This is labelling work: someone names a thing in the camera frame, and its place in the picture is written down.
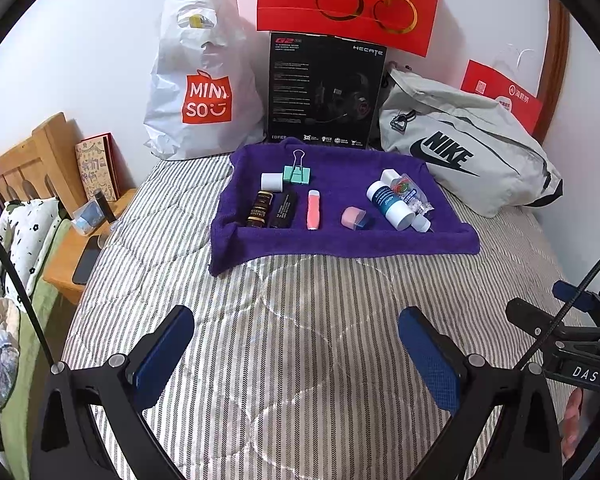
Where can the grey striped quilt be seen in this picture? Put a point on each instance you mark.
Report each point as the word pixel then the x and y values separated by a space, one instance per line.
pixel 305 335

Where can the white plastic shopping bag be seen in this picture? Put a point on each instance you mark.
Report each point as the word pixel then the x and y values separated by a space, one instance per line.
pixel 180 70

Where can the small black bottle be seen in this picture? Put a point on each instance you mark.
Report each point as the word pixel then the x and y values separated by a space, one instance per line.
pixel 104 205

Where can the wooden nightstand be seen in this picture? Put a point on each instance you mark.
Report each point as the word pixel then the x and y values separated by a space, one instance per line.
pixel 65 270

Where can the red gift bag gold cherries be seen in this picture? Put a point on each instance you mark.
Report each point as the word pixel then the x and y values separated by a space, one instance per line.
pixel 300 5

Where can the wooden headboard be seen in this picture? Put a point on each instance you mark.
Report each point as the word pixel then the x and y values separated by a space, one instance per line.
pixel 35 160

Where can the white blue cream jar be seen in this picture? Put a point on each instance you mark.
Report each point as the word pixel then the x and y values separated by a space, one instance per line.
pixel 390 205

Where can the black headset box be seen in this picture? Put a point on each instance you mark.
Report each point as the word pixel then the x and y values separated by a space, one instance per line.
pixel 305 90

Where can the black phone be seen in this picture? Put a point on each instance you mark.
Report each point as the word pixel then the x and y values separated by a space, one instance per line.
pixel 86 266

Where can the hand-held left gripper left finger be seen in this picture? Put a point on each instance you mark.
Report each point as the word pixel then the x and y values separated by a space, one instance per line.
pixel 165 350

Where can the black gold tube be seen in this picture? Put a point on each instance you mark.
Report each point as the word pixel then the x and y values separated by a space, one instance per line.
pixel 260 212

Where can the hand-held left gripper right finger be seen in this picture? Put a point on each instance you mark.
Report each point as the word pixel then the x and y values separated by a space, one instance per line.
pixel 430 360

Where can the small grey white bottle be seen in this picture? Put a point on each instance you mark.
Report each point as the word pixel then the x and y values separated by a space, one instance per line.
pixel 424 222

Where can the pink highlighter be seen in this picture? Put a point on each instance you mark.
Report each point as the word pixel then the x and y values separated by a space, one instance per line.
pixel 313 210

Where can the green bedsheet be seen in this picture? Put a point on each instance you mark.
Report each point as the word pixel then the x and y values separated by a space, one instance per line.
pixel 35 310

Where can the clear candy bottle white cap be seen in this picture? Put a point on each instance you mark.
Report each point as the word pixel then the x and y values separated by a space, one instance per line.
pixel 410 192

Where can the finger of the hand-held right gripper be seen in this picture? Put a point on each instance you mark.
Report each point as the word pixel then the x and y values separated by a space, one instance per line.
pixel 572 294
pixel 530 315

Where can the white tape roll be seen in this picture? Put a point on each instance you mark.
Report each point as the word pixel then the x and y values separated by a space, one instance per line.
pixel 271 182

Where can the purple towel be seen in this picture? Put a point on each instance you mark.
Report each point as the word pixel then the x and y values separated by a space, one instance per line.
pixel 340 250

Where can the decorated book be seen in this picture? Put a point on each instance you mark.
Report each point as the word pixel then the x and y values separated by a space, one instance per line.
pixel 97 167

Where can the green binder clip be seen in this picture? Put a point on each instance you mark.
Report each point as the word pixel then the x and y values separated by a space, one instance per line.
pixel 300 175

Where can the grey sling bag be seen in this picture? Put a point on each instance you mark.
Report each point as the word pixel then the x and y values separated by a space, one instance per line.
pixel 500 160

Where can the small blue white box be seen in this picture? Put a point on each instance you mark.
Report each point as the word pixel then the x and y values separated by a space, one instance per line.
pixel 89 217

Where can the white floral pillow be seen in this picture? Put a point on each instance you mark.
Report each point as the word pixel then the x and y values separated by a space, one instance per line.
pixel 25 240

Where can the patterned blanket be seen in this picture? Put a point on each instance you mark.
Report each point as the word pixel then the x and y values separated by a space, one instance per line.
pixel 0 350

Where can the black rectangular case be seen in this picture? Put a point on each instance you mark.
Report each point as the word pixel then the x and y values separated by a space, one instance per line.
pixel 284 210

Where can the person's right hand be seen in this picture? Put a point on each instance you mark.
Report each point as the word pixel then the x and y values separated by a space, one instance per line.
pixel 574 420

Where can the wooden post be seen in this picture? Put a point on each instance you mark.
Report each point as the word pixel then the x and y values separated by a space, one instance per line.
pixel 555 60

